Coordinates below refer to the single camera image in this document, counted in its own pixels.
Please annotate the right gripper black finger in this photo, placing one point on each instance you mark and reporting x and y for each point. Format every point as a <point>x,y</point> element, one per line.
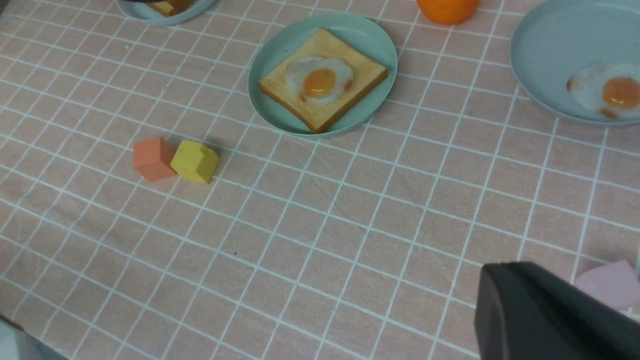
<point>525,312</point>

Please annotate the fried egg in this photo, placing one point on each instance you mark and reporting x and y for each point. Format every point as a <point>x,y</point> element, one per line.
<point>318,80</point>
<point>609,89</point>

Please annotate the toast slice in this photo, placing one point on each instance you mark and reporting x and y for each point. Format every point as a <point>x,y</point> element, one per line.
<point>319,118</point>
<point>169,8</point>

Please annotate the pink foam block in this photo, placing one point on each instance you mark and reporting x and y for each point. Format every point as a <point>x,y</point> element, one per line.
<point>616,285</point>

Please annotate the grey-blue egg plate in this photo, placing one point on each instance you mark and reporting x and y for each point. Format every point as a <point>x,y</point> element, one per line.
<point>562,38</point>

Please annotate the orange fruit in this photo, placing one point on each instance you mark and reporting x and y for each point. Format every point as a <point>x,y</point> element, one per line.
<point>448,12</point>

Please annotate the teal center plate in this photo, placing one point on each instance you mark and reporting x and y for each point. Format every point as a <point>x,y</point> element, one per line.
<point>360,33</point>

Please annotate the yellow foam block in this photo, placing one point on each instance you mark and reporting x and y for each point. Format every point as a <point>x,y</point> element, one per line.
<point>195,162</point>

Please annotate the pink checkered tablecloth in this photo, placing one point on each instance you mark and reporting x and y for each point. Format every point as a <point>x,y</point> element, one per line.
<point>366,245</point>

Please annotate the orange foam block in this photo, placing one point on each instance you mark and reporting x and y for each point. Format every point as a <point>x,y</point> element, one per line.
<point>152,159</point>

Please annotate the light blue bread plate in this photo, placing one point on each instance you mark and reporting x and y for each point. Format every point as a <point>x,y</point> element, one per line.
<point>141,11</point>

